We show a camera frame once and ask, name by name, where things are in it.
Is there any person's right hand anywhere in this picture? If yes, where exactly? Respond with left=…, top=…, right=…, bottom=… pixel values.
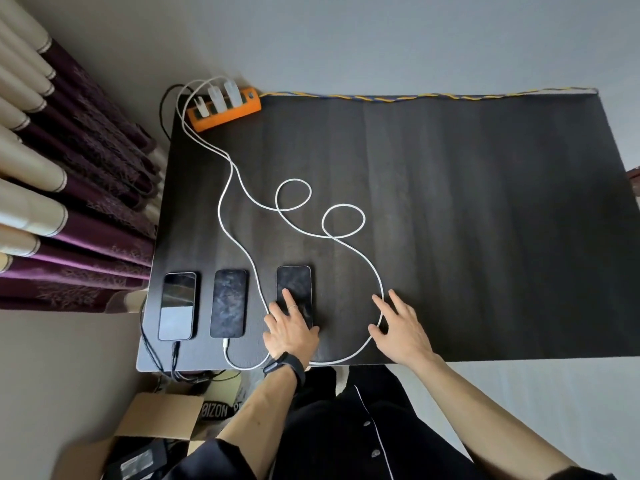
left=368, top=289, right=437, bottom=368

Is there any long looped white charging cable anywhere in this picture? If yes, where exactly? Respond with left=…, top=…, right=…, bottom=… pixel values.
left=176, top=77, right=386, bottom=371

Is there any black power strip cable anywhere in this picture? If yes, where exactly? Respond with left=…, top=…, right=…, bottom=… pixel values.
left=158, top=84, right=193, bottom=141

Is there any purple and beige curtain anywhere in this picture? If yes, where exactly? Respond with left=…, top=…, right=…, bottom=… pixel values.
left=0, top=0, right=169, bottom=314

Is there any black printed bag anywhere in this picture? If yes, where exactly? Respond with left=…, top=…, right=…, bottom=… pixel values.
left=199, top=380, right=245, bottom=424

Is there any person's left forearm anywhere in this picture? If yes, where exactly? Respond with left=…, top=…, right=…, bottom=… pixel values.
left=216, top=367, right=301, bottom=479

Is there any black power adapter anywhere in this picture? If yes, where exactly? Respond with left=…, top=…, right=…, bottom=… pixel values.
left=106, top=437, right=172, bottom=480

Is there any yellow and blue braided cord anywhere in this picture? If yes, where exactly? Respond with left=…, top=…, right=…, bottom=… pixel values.
left=258, top=87, right=599, bottom=103

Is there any black phone charging cable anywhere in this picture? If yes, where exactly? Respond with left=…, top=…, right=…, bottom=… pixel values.
left=139, top=299, right=228, bottom=384

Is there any black smartphone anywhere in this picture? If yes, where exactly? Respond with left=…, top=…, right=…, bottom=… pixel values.
left=275, top=265, right=315, bottom=330
left=209, top=268, right=250, bottom=340

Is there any person's black clothing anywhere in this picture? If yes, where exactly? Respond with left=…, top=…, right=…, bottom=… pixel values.
left=164, top=365, right=617, bottom=480

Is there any cardboard box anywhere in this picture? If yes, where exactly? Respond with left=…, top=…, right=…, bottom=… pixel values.
left=52, top=392, right=237, bottom=480

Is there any short white charging cable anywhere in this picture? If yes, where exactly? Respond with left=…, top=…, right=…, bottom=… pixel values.
left=176, top=77, right=274, bottom=321

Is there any person's left hand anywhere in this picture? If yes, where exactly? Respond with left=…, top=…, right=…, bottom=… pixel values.
left=262, top=288, right=321, bottom=366

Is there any black wristband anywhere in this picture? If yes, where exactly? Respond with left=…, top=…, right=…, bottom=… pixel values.
left=263, top=351, right=307, bottom=393

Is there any silver-edged smartphone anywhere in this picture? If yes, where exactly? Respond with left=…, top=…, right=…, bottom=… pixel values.
left=157, top=272, right=199, bottom=342

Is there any person's right forearm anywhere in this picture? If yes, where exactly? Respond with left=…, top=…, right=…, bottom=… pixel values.
left=407, top=354, right=576, bottom=480

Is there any orange power strip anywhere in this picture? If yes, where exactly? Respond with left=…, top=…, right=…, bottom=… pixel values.
left=186, top=87, right=263, bottom=133

